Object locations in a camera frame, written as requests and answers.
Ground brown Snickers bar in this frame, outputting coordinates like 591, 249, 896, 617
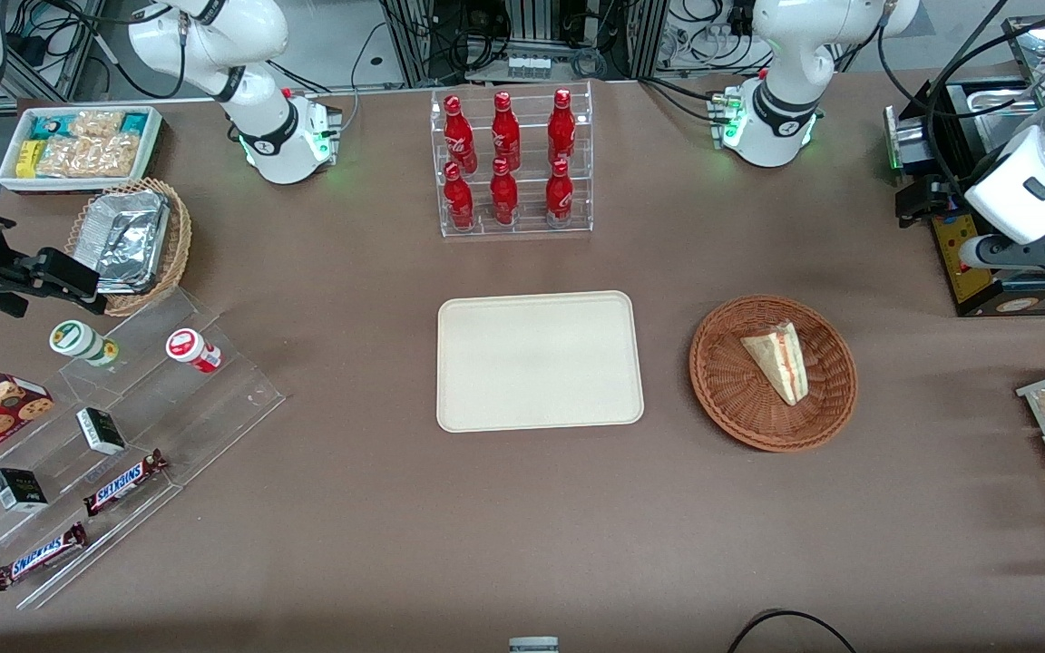
83, 449, 169, 518
0, 521, 89, 592

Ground round brown wicker basket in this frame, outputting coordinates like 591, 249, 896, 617
689, 295, 858, 453

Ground clear acrylic stepped stand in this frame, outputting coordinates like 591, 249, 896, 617
0, 286, 287, 611

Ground black looped cable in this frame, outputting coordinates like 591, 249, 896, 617
727, 609, 860, 653

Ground oval light wicker basket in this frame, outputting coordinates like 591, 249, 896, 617
64, 177, 193, 318

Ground white rectangular snack bin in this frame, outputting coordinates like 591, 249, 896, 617
0, 105, 164, 195

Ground stacked foil containers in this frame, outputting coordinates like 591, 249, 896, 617
90, 189, 171, 293

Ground black food warmer cabinet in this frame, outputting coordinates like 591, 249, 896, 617
884, 16, 1045, 318

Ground clear acrylic bottle rack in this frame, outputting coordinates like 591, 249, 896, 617
430, 80, 594, 239

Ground green lidded snack cup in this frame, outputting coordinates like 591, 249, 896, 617
49, 319, 120, 368

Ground red lidded snack cup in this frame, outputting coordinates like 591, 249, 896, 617
166, 328, 224, 375

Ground large clear bag of crackers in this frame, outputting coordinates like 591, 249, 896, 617
36, 134, 140, 179

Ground small clear bag of crackers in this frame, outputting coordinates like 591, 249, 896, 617
69, 109, 125, 139

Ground red cola bottle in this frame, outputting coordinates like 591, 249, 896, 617
444, 94, 478, 173
548, 88, 576, 166
546, 159, 574, 228
491, 91, 522, 171
490, 158, 520, 226
444, 161, 475, 230

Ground triangular sandwich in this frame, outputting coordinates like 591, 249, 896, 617
740, 321, 810, 406

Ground beige rectangular serving tray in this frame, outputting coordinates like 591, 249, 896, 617
436, 290, 646, 434

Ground stainless steel pan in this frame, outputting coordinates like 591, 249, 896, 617
943, 78, 1033, 155

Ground aluminium frame rack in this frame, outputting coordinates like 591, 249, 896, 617
377, 0, 679, 87

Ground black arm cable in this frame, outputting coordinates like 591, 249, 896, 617
876, 16, 1045, 214

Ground small dark green box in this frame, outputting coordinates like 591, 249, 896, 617
0, 468, 49, 514
76, 407, 127, 456

